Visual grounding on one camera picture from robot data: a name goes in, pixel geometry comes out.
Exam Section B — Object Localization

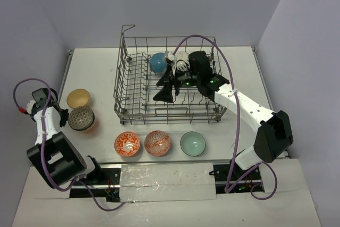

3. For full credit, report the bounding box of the tan bowl on table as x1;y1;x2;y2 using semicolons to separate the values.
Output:
66;89;90;108

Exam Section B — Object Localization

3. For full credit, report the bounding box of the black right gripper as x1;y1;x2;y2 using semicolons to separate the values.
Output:
154;64;201;103

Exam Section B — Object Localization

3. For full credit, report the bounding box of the orange floral pattern bowl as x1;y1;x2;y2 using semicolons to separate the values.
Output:
114;131;141;157

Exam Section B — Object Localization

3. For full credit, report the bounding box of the white taped sheet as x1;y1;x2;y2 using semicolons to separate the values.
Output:
120;163;216;203

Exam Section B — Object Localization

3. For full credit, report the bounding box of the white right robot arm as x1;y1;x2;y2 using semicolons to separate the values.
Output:
153;51;293;180

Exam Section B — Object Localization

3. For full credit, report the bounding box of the orange geometric pattern bowl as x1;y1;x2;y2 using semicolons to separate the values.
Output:
144;130;171;156

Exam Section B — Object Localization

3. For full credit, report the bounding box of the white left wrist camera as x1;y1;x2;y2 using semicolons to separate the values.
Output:
19;100;36;115

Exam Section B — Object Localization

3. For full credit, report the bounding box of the pale green bowl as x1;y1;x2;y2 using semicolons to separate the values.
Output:
180;131;206;157

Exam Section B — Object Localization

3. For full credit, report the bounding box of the black mounting rail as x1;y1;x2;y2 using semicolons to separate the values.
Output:
70;163;264;203

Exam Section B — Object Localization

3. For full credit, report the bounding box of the grey wire dish rack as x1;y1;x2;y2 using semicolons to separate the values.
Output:
113;24;226;124

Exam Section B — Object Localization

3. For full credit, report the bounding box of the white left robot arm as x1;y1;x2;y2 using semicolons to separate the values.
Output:
27;88;105;189

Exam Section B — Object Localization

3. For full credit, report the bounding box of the white bowl orange rim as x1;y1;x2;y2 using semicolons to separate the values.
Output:
172;52;190;73

